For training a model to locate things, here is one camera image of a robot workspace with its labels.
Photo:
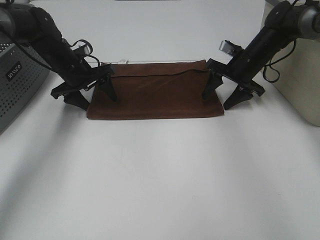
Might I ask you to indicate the beige storage box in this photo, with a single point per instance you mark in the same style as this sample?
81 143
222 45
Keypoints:
299 74

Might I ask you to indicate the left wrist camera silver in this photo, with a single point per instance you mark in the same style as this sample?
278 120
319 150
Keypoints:
85 49

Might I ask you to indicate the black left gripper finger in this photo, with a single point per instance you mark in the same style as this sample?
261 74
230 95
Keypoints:
76 99
107 87

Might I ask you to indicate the grey perforated plastic basket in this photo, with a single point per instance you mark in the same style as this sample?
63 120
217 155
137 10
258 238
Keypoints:
20 79

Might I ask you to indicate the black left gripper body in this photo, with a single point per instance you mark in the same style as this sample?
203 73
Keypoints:
76 81

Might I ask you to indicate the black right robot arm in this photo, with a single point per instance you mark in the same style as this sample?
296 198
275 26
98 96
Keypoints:
284 24

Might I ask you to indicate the brown towel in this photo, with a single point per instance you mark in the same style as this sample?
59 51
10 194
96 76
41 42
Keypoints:
156 91

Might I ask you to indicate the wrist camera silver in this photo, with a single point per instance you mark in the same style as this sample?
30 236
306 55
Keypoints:
230 48
85 49

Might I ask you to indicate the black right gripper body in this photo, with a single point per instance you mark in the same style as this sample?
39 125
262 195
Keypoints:
241 69

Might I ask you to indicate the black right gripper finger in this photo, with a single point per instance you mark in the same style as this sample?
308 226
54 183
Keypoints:
213 82
239 95

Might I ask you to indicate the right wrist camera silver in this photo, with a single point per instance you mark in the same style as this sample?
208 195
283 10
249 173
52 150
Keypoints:
230 48

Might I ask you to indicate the white towel label tag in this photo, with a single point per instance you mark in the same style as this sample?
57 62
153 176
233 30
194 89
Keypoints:
123 61

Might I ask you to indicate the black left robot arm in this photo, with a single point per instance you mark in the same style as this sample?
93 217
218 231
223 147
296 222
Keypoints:
35 33

